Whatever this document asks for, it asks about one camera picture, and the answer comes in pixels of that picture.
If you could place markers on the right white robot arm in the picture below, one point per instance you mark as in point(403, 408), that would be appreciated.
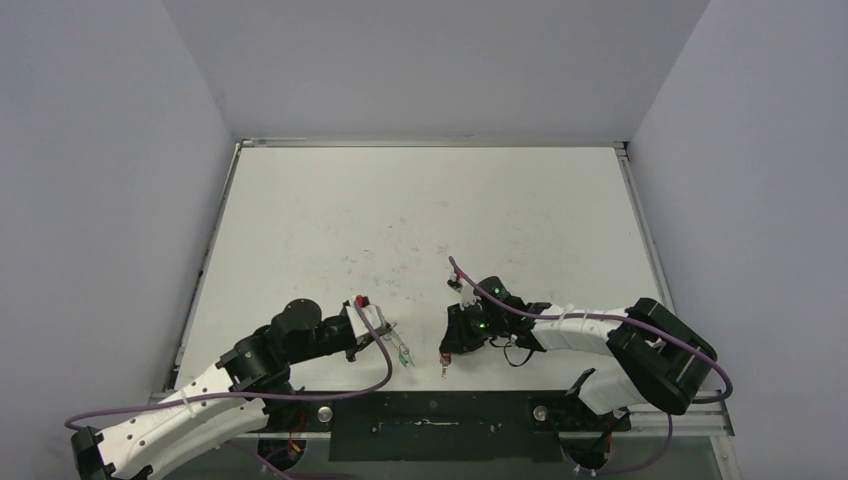
point(660, 360)

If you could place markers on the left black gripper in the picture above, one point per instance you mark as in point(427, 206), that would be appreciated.
point(351, 352)

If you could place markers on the large metal keyring plate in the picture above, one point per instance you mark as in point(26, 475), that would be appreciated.
point(395, 340)

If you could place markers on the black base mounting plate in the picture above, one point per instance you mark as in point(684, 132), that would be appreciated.
point(442, 445)

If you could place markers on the aluminium frame rail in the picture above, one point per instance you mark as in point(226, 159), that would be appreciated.
point(493, 411)

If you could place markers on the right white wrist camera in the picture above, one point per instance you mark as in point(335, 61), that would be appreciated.
point(468, 295)

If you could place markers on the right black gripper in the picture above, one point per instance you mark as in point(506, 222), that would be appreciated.
point(454, 332)

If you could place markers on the key with red tag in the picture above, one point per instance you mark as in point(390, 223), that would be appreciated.
point(445, 362)

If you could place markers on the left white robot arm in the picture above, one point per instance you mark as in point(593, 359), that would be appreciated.
point(247, 389)

